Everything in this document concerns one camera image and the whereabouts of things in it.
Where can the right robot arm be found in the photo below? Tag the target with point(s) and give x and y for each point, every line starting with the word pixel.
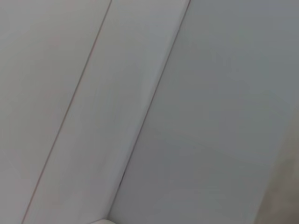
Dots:
pixel 101 222

